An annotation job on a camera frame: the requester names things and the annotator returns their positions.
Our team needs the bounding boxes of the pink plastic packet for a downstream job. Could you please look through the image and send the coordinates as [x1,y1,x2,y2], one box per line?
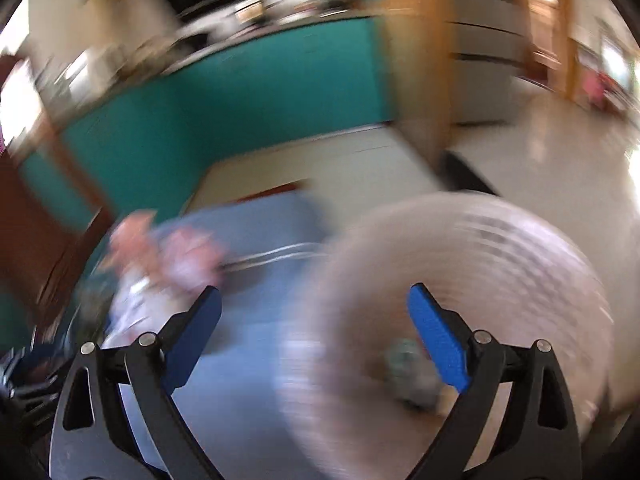
[107,210,228,306]

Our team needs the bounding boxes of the teal kitchen cabinets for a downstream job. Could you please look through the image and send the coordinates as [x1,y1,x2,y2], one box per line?
[20,15,396,231]

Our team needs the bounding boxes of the blue-grey striped towel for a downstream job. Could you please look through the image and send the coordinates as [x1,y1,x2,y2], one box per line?
[100,195,331,480]

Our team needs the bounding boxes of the white refrigerator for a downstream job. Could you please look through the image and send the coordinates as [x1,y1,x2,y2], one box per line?
[445,0,531,126]

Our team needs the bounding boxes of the white plastic basket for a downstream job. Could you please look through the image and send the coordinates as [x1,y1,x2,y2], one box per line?
[280,192,616,480]

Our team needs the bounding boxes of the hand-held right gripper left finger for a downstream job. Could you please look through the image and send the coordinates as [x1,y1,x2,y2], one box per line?
[50,285,226,480]

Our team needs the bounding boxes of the wooden glass door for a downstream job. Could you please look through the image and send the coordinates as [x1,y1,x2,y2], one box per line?
[377,0,453,161]

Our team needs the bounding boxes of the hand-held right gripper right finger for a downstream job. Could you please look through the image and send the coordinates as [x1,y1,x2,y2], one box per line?
[405,283,582,480]

